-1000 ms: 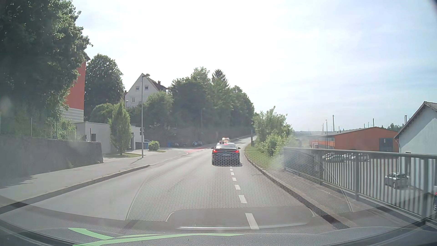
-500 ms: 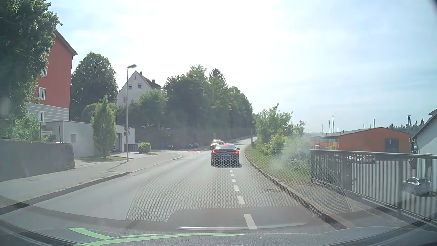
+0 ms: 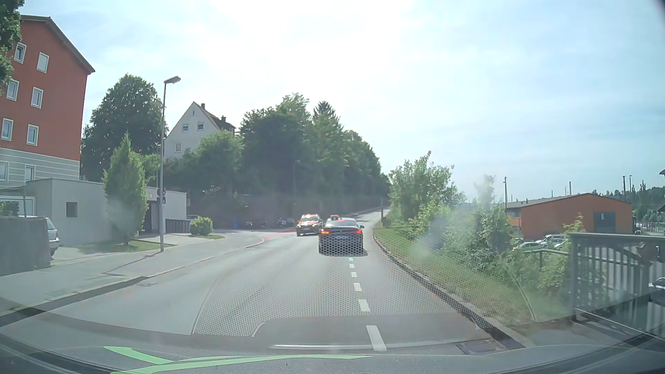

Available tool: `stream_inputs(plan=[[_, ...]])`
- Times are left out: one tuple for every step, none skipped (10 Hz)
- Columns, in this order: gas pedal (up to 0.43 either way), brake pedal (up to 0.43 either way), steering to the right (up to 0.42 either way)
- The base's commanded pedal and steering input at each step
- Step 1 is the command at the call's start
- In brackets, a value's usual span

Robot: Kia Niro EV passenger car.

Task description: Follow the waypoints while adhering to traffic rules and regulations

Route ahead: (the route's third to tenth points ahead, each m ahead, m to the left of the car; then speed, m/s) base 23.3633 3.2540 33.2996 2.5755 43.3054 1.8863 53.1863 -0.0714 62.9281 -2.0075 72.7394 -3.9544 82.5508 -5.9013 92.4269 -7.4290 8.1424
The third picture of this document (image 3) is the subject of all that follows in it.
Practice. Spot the dark oncoming car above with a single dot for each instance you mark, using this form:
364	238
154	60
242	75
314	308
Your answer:
308	224

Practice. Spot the row of trees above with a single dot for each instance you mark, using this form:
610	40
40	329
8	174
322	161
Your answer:
291	150

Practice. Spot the grey asphalt road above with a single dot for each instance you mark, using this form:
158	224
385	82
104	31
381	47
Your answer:
291	291

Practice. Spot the bushes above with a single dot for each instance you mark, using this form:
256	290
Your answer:
447	218

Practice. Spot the round green bush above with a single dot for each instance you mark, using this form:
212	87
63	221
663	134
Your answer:
201	226

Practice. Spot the white gabled house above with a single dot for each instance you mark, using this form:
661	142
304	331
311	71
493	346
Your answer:
192	130

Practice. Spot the grass verge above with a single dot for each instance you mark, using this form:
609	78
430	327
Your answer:
457	275

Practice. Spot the road markings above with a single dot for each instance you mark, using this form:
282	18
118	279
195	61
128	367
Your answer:
375	337

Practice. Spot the pole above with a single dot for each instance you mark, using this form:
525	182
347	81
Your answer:
505	192

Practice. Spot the car's own bonnet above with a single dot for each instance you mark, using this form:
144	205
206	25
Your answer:
332	363

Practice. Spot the slender green tree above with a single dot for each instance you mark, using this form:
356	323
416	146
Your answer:
124	187

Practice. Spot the parked cars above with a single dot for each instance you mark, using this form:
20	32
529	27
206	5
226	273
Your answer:
540	241

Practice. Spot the large dark green tree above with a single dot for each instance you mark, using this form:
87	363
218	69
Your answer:
124	124

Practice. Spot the small lawn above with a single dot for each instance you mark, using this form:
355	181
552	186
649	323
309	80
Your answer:
122	246

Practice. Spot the red-brown low building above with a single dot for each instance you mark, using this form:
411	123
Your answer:
571	214

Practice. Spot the grey flat-roofed garage building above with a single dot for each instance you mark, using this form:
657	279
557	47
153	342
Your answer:
78	208

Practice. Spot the grey pavement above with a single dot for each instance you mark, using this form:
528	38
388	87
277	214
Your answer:
78	275

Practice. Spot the parked silver car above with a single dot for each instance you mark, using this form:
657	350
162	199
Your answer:
52	235

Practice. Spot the grey metal railing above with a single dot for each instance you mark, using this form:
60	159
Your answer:
618	275

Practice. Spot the red and grey building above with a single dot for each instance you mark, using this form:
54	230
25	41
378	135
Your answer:
41	104

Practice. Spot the tree with hanging branches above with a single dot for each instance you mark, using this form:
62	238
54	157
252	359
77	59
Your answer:
7	36

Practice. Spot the lamp post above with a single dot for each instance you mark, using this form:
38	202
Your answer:
162	171

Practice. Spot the grey wall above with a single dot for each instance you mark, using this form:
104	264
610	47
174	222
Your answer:
23	244

